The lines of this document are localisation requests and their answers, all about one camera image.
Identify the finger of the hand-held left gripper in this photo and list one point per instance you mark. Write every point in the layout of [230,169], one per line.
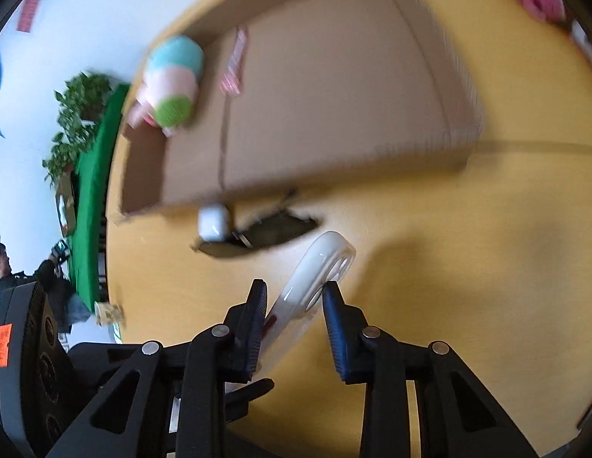
[250,390]

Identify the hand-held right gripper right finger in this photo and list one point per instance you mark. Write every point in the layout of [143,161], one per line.
[336,334]

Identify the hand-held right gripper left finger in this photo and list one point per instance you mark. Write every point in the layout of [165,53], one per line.
[255,324]

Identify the white phone case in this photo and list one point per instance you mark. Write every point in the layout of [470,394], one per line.
[315,272]

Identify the large cardboard box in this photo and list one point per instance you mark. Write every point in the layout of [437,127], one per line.
[324,81]

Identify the white earbuds case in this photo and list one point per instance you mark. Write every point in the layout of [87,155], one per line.
[212,222]

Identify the small printed carton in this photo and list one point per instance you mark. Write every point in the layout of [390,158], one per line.
[109,314]

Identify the small cardboard box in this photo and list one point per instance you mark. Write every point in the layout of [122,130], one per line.
[65,210]

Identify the green cloth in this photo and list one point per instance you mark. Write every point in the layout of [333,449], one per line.
[90,200]

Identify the small potted green plant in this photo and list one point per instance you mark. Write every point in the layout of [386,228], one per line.
[67,152]

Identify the pink striped packet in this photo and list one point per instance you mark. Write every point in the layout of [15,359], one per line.
[234,64]

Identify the teal and pink plush toy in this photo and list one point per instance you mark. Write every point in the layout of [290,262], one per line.
[176,57]

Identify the white cloth item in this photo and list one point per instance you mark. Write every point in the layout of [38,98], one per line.
[587,43]

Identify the red wall poster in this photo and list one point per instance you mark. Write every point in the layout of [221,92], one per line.
[28,15]

